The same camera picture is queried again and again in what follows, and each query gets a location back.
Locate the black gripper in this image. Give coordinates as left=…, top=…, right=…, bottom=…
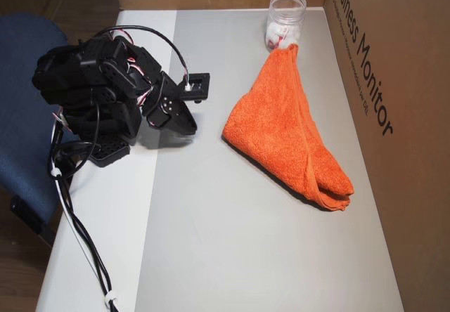
left=145, top=72, right=198, bottom=138

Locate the orange terry towel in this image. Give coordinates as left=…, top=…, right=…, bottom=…
left=221, top=44, right=355, bottom=212

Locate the clear plastic jar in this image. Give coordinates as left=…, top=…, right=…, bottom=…
left=264, top=0, right=307, bottom=52

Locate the grey table mat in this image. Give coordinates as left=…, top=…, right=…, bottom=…
left=133, top=8, right=405, bottom=312

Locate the blue office chair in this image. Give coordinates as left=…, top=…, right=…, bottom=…
left=0, top=13, right=101, bottom=249

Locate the cardboard box Business Monitor print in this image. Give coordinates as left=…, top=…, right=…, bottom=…
left=323, top=0, right=450, bottom=312

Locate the black square wrist camera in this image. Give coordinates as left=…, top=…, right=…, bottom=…
left=183, top=72, right=212, bottom=105

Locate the thin black camera cable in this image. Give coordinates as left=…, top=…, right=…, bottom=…
left=96, top=25, right=191, bottom=83

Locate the brown wooden back rail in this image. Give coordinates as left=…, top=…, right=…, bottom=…
left=118, top=0, right=332, bottom=11

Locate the black and white cable bundle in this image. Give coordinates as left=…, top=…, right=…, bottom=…
left=52, top=139, right=114, bottom=312
left=51, top=122, right=110, bottom=297

